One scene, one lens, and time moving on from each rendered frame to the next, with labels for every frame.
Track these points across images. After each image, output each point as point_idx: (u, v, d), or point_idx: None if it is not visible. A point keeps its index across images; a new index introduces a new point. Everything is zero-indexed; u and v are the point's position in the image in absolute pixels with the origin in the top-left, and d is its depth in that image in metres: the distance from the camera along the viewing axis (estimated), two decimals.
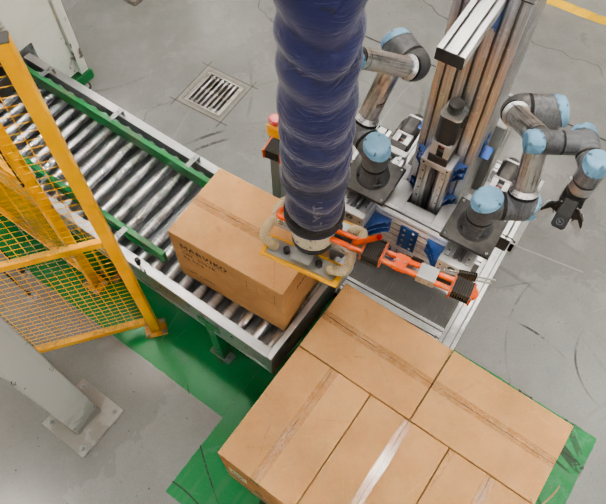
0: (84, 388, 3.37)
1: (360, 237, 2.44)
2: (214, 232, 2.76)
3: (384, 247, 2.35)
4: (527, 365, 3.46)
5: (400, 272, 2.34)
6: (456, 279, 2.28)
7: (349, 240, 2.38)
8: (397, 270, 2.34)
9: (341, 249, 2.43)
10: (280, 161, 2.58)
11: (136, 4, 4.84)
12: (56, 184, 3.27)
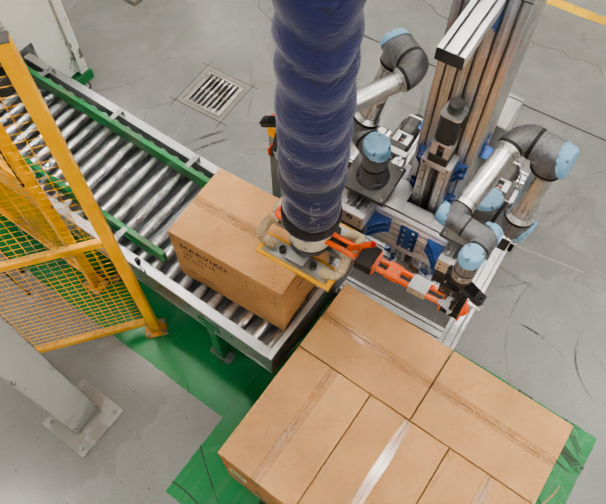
0: (84, 388, 3.37)
1: (356, 243, 2.43)
2: (214, 232, 2.76)
3: (378, 255, 2.34)
4: (527, 365, 3.46)
5: (392, 281, 2.32)
6: None
7: (344, 245, 2.37)
8: (389, 279, 2.33)
9: (336, 253, 2.43)
10: None
11: (136, 4, 4.84)
12: (56, 184, 3.27)
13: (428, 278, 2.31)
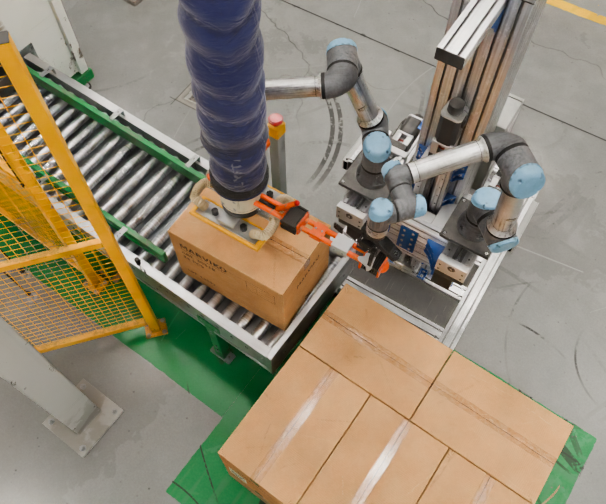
0: (84, 388, 3.37)
1: None
2: (214, 232, 2.76)
3: (304, 215, 2.42)
4: (527, 365, 3.46)
5: (317, 240, 2.40)
6: (368, 251, 2.34)
7: (272, 206, 2.45)
8: (314, 238, 2.40)
9: (266, 215, 2.51)
10: None
11: (136, 4, 4.84)
12: (56, 184, 3.27)
13: (351, 238, 2.39)
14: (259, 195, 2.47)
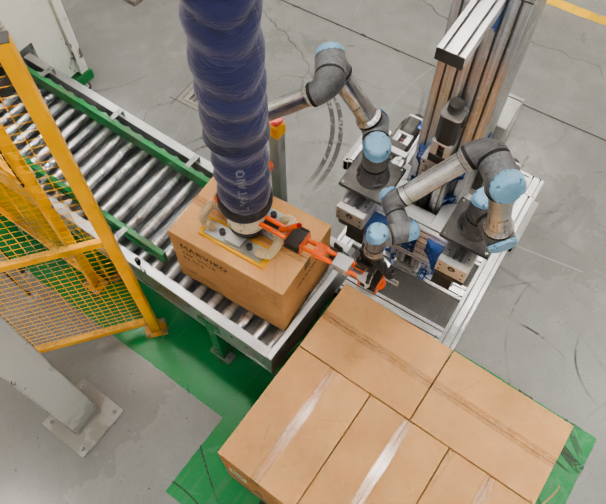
0: (84, 388, 3.37)
1: (288, 226, 2.67)
2: None
3: (306, 235, 2.58)
4: (527, 365, 3.46)
5: (318, 259, 2.56)
6: None
7: (276, 227, 2.62)
8: (316, 257, 2.57)
9: (270, 235, 2.67)
10: None
11: (136, 4, 4.84)
12: (56, 184, 3.27)
13: (350, 256, 2.55)
14: (264, 217, 2.63)
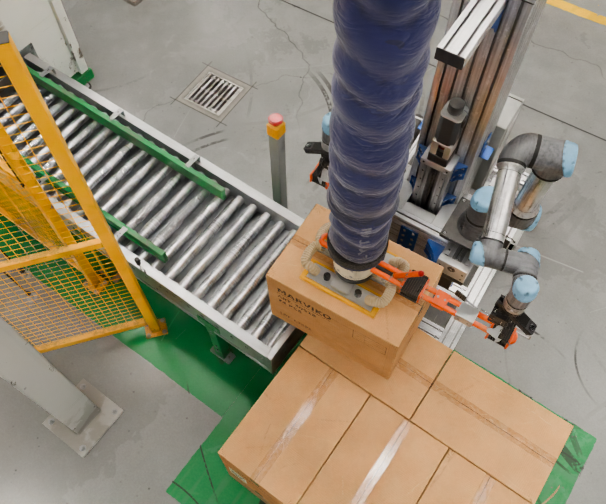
0: (84, 388, 3.37)
1: (401, 270, 2.44)
2: None
3: (424, 283, 2.35)
4: (527, 365, 3.46)
5: (439, 309, 2.33)
6: None
7: (390, 273, 2.38)
8: (436, 307, 2.33)
9: (381, 280, 2.44)
10: (327, 187, 2.59)
11: (136, 4, 4.84)
12: (56, 184, 3.27)
13: (475, 306, 2.31)
14: None
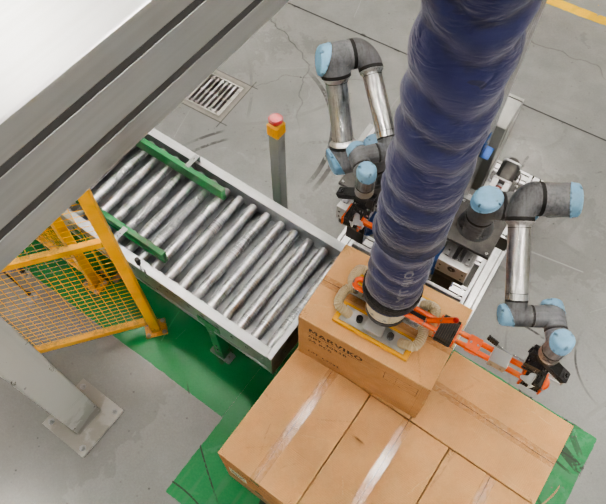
0: (84, 388, 3.37)
1: (433, 314, 2.48)
2: None
3: (457, 328, 2.39)
4: None
5: (472, 354, 2.37)
6: None
7: (423, 317, 2.42)
8: (469, 352, 2.38)
9: (414, 324, 2.48)
10: (358, 229, 2.64)
11: None
12: None
13: (507, 351, 2.36)
14: None
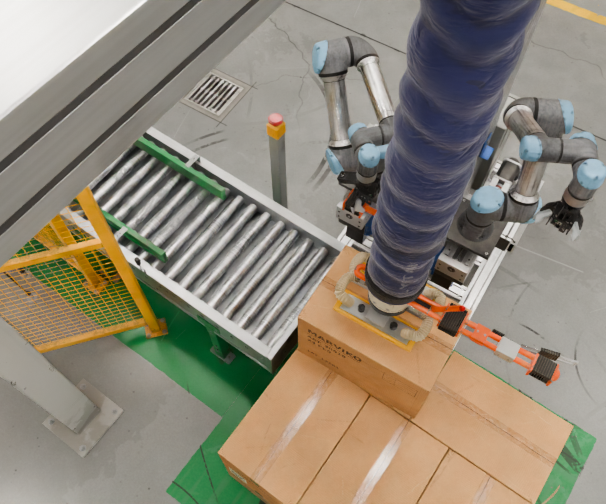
0: (84, 388, 3.37)
1: (438, 303, 2.39)
2: (348, 319, 2.57)
3: (464, 316, 2.30)
4: None
5: (478, 344, 2.28)
6: (537, 358, 2.22)
7: (428, 306, 2.33)
8: (476, 342, 2.28)
9: (418, 313, 2.38)
10: (360, 216, 2.54)
11: None
12: None
13: (515, 342, 2.27)
14: None
